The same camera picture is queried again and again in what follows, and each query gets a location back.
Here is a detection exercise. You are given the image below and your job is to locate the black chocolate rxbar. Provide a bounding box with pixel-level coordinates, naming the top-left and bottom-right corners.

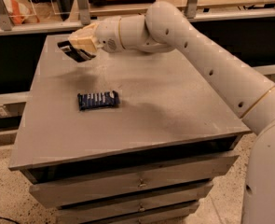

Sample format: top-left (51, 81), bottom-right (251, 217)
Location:
top-left (57, 40), bottom-right (95, 63)

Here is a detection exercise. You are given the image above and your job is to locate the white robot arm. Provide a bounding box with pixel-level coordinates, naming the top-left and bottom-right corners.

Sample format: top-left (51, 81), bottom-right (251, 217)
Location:
top-left (68, 2), bottom-right (275, 224)

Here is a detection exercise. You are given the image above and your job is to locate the blue rxbar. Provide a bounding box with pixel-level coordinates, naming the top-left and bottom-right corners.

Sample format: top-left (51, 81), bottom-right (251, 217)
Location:
top-left (77, 91), bottom-right (120, 111)

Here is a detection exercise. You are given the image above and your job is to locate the orange white bag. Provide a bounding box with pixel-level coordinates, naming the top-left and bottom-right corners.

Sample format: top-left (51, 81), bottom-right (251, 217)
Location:
top-left (3, 0), bottom-right (39, 25)

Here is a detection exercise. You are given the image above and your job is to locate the grey drawer cabinet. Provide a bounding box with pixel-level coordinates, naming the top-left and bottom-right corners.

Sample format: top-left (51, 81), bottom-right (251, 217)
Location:
top-left (8, 24), bottom-right (252, 224)

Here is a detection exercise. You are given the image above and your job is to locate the upper grey drawer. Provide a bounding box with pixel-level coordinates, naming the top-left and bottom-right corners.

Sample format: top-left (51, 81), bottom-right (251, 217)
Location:
top-left (30, 151), bottom-right (238, 208)

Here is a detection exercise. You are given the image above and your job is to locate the grey drawer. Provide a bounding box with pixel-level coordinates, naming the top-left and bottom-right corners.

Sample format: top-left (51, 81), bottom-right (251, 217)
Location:
top-left (30, 151), bottom-right (238, 208)
top-left (89, 202), bottom-right (199, 224)
top-left (58, 180), bottom-right (213, 224)

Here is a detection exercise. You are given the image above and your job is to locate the middle grey drawer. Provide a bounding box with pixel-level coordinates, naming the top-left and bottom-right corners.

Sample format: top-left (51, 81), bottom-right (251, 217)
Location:
top-left (58, 180), bottom-right (213, 224)

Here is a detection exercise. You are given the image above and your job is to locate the lower grey drawer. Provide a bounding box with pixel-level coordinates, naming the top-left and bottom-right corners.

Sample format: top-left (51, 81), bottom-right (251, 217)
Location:
top-left (89, 202), bottom-right (199, 224)

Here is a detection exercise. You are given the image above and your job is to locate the middle metal bracket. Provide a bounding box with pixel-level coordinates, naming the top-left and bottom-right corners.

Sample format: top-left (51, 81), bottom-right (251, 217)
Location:
top-left (77, 0), bottom-right (90, 25)

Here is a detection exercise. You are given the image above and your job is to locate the long metal rail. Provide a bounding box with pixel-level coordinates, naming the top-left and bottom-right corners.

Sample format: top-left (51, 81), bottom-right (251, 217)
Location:
top-left (0, 8), bottom-right (275, 36)

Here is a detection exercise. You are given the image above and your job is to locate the right metal bracket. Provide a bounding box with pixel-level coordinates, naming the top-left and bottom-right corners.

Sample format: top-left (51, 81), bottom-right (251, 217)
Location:
top-left (184, 0), bottom-right (198, 19)

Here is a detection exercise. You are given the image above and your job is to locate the black floor cable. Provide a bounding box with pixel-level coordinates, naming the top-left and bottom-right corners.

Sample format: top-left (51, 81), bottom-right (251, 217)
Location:
top-left (0, 214), bottom-right (22, 224)

